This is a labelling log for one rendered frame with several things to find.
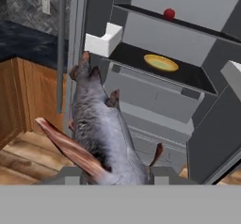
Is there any grey fridge drawer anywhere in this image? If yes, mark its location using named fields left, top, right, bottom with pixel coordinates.
left=103, top=61, right=205, bottom=124

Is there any white fridge door bin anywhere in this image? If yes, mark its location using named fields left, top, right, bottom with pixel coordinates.
left=83, top=22, right=123, bottom=58
left=219, top=59, right=241, bottom=102

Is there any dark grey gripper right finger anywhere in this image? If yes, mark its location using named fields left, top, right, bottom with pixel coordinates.
left=146, top=166, right=198, bottom=185

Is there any white wall socket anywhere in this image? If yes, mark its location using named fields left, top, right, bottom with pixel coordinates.
left=40, top=0, right=52, bottom=16

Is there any yellow plate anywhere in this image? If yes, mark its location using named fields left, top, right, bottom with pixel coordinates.
left=143, top=53, right=180, bottom=73

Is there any red apple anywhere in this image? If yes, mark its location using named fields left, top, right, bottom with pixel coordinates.
left=163, top=8, right=177, bottom=22

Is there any wooden base cupboard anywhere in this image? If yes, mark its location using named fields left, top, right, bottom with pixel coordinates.
left=0, top=56, right=69, bottom=151

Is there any long grey fridge door handle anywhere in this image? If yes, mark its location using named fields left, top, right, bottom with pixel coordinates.
left=56, top=0, right=67, bottom=115

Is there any grey open fridge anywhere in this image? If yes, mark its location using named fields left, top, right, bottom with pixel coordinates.
left=84, top=0, right=241, bottom=175

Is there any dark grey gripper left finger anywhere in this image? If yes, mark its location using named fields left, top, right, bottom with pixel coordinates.
left=40, top=166, right=88, bottom=185

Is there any grey fridge door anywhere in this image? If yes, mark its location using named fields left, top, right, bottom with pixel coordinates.
left=186, top=59, right=241, bottom=185
left=62, top=0, right=89, bottom=137

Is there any grey fish with reddish fins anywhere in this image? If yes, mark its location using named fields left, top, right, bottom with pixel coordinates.
left=35, top=51, right=165, bottom=185

